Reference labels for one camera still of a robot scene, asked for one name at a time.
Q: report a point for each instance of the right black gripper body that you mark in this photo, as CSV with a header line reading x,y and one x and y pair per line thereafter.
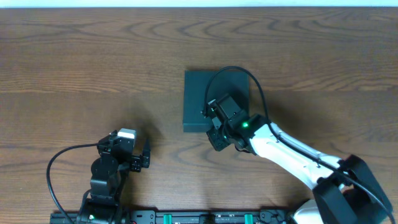
x,y
221,137

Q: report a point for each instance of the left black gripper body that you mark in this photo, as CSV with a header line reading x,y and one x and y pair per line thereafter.
x,y
137,162

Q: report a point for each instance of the dark green box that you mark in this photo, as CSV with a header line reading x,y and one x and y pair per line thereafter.
x,y
230,82

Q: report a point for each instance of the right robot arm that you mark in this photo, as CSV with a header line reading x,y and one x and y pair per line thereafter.
x,y
344,190

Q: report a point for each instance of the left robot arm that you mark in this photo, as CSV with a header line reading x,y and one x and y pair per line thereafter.
x,y
109,174

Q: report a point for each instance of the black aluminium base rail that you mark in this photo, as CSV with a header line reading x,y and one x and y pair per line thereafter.
x,y
203,217

